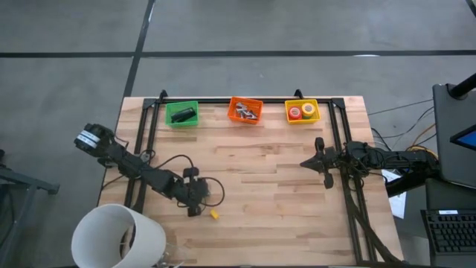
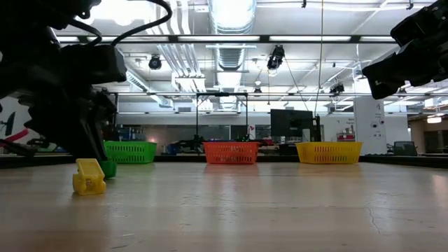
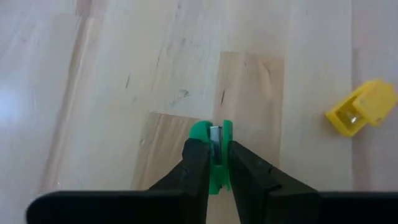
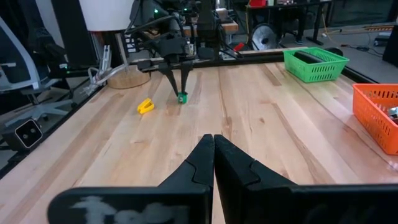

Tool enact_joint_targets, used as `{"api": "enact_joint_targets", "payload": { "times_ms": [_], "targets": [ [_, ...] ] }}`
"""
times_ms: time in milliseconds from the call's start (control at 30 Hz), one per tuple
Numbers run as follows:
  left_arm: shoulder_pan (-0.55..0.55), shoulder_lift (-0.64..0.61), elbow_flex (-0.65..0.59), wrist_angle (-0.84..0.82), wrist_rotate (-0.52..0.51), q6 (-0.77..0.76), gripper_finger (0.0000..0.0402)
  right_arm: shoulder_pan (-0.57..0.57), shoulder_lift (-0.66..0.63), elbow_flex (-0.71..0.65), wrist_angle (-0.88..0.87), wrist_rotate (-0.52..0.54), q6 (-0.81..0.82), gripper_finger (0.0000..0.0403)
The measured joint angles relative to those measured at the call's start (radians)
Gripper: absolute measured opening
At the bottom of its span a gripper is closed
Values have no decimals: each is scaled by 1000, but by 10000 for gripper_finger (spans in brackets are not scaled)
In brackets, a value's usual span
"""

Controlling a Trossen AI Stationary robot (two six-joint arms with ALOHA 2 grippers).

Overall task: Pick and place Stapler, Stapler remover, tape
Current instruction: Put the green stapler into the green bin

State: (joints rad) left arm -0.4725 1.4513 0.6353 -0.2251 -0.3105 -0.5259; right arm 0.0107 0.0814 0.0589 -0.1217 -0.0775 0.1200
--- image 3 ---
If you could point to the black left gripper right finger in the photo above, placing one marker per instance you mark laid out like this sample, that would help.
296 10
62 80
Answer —
248 177

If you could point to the green mini stapler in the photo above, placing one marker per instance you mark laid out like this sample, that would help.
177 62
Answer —
217 177

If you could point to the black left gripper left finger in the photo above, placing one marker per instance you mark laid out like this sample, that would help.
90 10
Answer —
192 174

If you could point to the yellow mini stapler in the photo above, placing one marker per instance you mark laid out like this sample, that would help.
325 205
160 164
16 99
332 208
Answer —
373 102

